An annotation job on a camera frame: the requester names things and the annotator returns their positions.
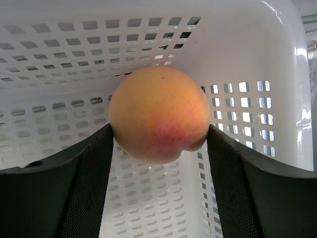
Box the white perforated plastic basket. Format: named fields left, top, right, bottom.
left=0, top=0, right=315, bottom=238

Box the orange peach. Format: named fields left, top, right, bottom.
left=108, top=66, right=210, bottom=165

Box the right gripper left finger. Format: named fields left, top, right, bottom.
left=0, top=124, right=114, bottom=238

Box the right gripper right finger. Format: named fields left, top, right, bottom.
left=207, top=125, right=317, bottom=238

